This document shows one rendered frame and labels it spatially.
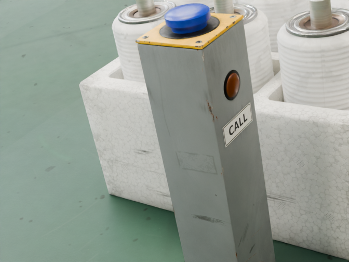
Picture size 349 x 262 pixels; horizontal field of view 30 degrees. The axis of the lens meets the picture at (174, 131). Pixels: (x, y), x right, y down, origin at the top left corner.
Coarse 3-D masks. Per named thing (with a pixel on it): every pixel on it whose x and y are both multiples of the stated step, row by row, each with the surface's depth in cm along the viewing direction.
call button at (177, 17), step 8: (176, 8) 57; (184, 8) 57; (192, 8) 56; (200, 8) 56; (208, 8) 56; (168, 16) 56; (176, 16) 55; (184, 16) 55; (192, 16) 55; (200, 16) 55; (208, 16) 56; (168, 24) 56; (176, 24) 55; (184, 24) 55; (192, 24) 55; (200, 24) 56; (176, 32) 56; (184, 32) 56
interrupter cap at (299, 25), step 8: (336, 8) 71; (296, 16) 71; (304, 16) 71; (336, 16) 70; (344, 16) 69; (288, 24) 70; (296, 24) 69; (304, 24) 70; (336, 24) 68; (344, 24) 67; (288, 32) 69; (296, 32) 67; (304, 32) 67; (312, 32) 67; (320, 32) 66; (328, 32) 66; (336, 32) 66; (344, 32) 66
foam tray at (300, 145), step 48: (96, 96) 84; (144, 96) 79; (96, 144) 89; (144, 144) 83; (288, 144) 70; (336, 144) 66; (144, 192) 89; (288, 192) 73; (336, 192) 69; (288, 240) 77; (336, 240) 73
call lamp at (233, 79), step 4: (232, 76) 57; (236, 76) 57; (228, 80) 57; (232, 80) 57; (236, 80) 57; (228, 84) 57; (232, 84) 57; (236, 84) 57; (228, 88) 57; (232, 88) 57; (236, 88) 58; (228, 92) 57; (232, 92) 57; (236, 92) 58; (232, 96) 57
